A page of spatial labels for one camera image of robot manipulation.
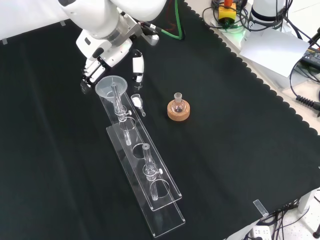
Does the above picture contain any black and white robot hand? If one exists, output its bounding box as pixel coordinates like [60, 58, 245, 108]
[76, 30, 146, 95]

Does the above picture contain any clear plastic funnel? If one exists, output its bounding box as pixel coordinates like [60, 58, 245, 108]
[94, 75, 129, 105]

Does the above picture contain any glass weighing funnel white powder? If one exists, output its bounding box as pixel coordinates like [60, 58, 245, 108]
[130, 93, 147, 117]

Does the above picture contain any clear acrylic funnel stand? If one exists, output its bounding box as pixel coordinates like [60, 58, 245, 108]
[96, 83, 187, 238]

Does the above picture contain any small round-bottom glass flask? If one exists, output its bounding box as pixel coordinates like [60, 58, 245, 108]
[173, 92, 186, 113]

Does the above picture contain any yellow stop button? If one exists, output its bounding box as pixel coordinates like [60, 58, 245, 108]
[217, 0, 237, 27]

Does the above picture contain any black bench cloth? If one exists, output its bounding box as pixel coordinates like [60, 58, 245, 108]
[0, 0, 320, 240]

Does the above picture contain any pale board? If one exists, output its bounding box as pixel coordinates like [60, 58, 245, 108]
[239, 27, 311, 78]

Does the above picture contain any black and yellow device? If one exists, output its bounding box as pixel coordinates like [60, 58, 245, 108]
[299, 46, 320, 70]

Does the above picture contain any white power strip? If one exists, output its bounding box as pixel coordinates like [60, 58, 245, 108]
[250, 224, 272, 239]

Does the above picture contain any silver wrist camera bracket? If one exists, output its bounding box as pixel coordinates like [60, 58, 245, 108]
[121, 12, 160, 47]

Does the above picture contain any green cable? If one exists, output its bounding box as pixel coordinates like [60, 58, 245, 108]
[159, 0, 186, 41]

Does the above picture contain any cork ring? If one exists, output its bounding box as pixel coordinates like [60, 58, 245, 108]
[166, 99, 192, 122]

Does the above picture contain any thick black cable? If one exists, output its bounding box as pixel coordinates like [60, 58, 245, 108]
[283, 13, 312, 44]

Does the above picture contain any black coiled cable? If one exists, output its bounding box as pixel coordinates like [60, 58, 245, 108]
[289, 57, 320, 111]

